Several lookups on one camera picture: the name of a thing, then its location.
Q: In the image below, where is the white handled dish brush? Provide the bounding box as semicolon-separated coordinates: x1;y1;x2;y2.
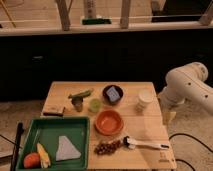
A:
123;136;169;150

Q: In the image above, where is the red orange bowl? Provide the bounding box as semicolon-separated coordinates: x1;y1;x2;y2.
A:
94;110;124;136

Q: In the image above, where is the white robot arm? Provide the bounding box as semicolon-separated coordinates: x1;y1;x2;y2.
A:
158;62;213;125

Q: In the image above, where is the dark bowl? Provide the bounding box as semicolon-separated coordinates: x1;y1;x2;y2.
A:
102;85;123;105

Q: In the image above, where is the white cup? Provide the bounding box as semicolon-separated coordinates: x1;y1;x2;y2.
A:
137;89;154;111

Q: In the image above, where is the blue sponge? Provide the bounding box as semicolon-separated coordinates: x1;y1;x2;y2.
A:
106;86;120;102

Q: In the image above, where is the bunch of brown grapes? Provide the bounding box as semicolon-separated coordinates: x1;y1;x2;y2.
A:
94;140;122;155

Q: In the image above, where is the light green cup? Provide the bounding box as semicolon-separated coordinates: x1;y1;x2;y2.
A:
89;98;101;113

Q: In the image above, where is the green cucumber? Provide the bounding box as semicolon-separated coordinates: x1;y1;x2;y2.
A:
68;89;94;99

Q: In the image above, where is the small brown pot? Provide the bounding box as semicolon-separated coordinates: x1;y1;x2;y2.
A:
72;97;83;112

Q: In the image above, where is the grey cloth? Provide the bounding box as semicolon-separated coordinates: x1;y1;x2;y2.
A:
56;135;81;161

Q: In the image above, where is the brown wooden block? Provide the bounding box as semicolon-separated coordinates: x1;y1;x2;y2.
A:
43;106;64;116

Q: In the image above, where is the green base object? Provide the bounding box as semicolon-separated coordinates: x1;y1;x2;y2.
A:
82;18;112;25

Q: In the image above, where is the green plastic tray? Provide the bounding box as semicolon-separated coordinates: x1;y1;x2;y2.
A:
16;117;90;171

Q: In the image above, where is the red tomato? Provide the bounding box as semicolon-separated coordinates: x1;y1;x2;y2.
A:
23;153;40;169

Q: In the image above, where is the black pole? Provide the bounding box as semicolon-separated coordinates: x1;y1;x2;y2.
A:
10;122;24;171

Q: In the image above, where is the black cable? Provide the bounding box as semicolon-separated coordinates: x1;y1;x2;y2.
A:
168;132;213;171

